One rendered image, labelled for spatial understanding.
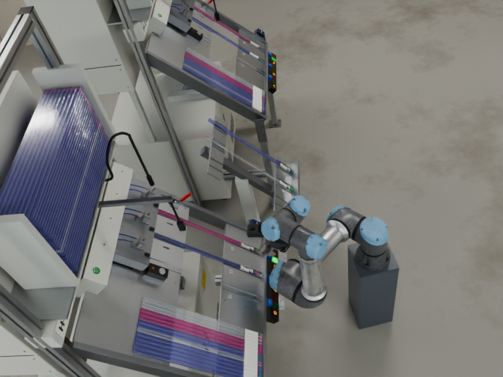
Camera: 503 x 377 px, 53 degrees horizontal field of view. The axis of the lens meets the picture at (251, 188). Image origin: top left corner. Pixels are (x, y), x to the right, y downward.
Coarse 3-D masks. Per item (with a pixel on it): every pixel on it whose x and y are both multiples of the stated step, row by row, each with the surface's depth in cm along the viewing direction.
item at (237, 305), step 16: (224, 240) 213; (240, 240) 218; (256, 240) 224; (224, 256) 208; (240, 256) 213; (256, 256) 219; (224, 272) 203; (240, 272) 208; (224, 288) 199; (240, 288) 204; (256, 288) 209; (224, 304) 195; (240, 304) 200; (256, 304) 205; (224, 320) 191; (240, 320) 196; (256, 320) 200
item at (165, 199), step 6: (138, 198) 168; (144, 198) 167; (150, 198) 167; (156, 198) 166; (162, 198) 166; (168, 198) 166; (102, 204) 168; (108, 204) 168; (114, 204) 168; (120, 204) 168; (126, 204) 168; (132, 204) 168; (138, 204) 168
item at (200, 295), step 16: (192, 256) 238; (192, 272) 232; (208, 272) 250; (192, 288) 227; (208, 288) 247; (80, 304) 231; (192, 304) 222; (208, 304) 244; (96, 368) 210; (112, 368) 209
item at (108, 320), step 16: (160, 208) 201; (160, 224) 197; (176, 224) 201; (160, 240) 193; (160, 256) 189; (176, 256) 193; (112, 272) 174; (128, 272) 178; (176, 272) 190; (112, 288) 171; (128, 288) 174; (144, 288) 178; (160, 288) 182; (176, 288) 186; (96, 304) 165; (112, 304) 168; (128, 304) 171; (176, 304) 182; (80, 320) 159; (96, 320) 162; (112, 320) 165; (128, 320) 168; (80, 336) 156; (96, 336) 159; (112, 336) 162; (128, 336) 166; (128, 352) 163
